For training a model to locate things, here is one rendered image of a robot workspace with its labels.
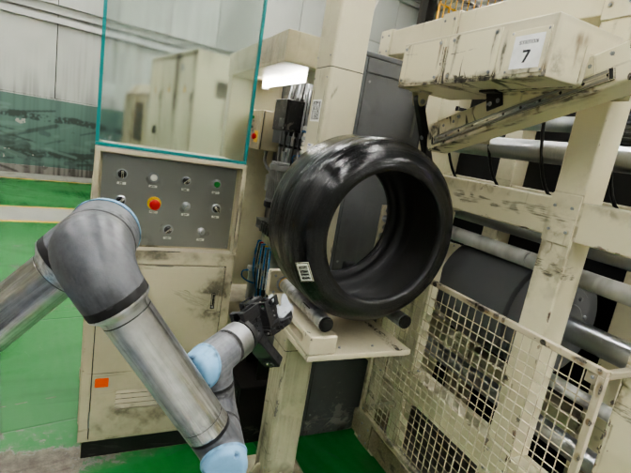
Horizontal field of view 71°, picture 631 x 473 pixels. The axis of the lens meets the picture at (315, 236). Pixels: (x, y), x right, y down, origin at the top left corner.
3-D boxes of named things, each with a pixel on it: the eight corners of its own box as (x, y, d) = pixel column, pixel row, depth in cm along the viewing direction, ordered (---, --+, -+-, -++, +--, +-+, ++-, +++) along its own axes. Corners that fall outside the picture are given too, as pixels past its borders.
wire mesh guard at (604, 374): (358, 410, 194) (389, 257, 180) (361, 409, 195) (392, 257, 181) (529, 615, 116) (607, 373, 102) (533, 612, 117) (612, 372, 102)
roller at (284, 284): (284, 292, 159) (275, 283, 156) (292, 282, 159) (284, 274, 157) (326, 335, 128) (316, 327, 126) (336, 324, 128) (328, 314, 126)
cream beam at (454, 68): (395, 87, 157) (404, 43, 154) (450, 100, 168) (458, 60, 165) (543, 76, 104) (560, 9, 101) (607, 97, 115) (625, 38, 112)
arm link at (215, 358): (177, 392, 83) (172, 351, 80) (214, 363, 92) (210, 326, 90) (211, 403, 79) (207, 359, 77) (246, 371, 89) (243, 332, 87)
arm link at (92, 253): (96, 210, 56) (269, 468, 73) (108, 196, 66) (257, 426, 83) (6, 255, 54) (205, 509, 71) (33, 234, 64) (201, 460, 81)
